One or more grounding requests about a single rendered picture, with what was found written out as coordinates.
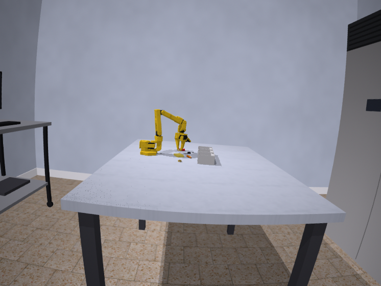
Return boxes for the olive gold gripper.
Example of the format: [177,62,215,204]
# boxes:
[175,132,191,151]

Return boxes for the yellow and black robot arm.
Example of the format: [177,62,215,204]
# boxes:
[140,109,186,156]

